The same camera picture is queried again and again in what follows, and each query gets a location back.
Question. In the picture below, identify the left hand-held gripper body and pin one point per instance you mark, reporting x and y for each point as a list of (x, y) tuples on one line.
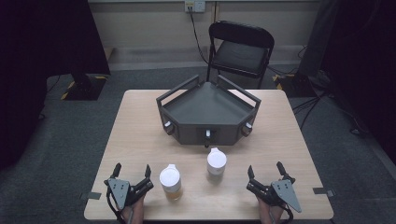
[(120, 191)]

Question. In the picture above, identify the black folding chair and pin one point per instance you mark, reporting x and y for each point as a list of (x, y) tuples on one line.
[(239, 56)]

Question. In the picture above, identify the pale liquid white-capped bottle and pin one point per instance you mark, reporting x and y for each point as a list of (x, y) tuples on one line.
[(216, 161)]

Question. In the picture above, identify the amber liquid white-capped bottle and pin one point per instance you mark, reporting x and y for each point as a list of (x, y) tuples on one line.
[(170, 179)]

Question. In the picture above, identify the person's right hand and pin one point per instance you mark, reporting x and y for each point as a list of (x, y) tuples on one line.
[(269, 213)]

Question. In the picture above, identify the person's left hand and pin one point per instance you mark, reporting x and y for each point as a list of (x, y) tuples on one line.
[(134, 211)]

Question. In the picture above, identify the black stand base plate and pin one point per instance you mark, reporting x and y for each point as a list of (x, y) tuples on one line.
[(297, 87), (88, 88)]

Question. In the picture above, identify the grey tape strip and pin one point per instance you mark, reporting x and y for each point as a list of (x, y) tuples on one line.
[(323, 191), (91, 195)]

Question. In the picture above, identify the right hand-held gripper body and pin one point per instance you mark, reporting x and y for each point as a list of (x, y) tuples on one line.
[(281, 193)]

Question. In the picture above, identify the black curtain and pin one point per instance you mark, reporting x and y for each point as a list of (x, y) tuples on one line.
[(46, 62), (364, 62)]

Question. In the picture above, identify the white wall socket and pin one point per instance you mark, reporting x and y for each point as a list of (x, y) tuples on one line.
[(195, 5)]

